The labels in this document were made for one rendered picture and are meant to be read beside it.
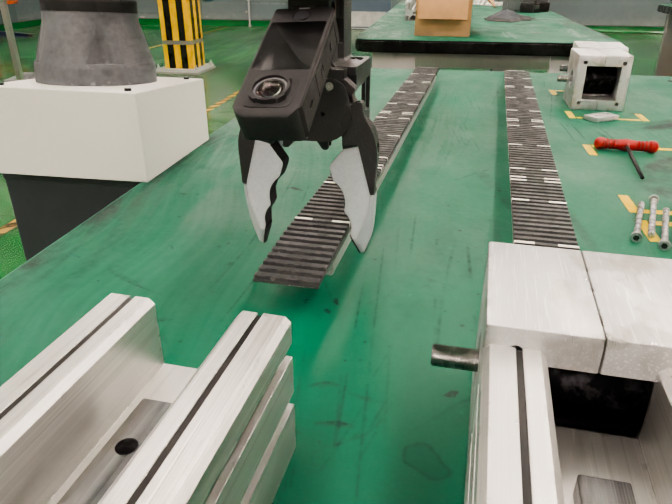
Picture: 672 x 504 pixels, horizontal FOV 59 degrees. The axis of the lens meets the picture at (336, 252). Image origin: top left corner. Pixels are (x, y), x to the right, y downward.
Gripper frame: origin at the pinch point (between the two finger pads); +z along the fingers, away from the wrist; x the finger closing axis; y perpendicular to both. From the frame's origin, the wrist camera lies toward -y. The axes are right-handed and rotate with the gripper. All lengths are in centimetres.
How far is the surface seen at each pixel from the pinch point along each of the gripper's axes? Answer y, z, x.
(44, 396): -28.0, -5.4, 2.6
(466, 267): 4.1, 3.1, -13.0
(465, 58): 187, 10, -5
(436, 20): 190, -2, 7
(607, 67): 76, -4, -34
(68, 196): 18.4, 6.3, 37.7
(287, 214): 12.0, 3.1, 5.9
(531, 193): 14.8, -0.4, -18.4
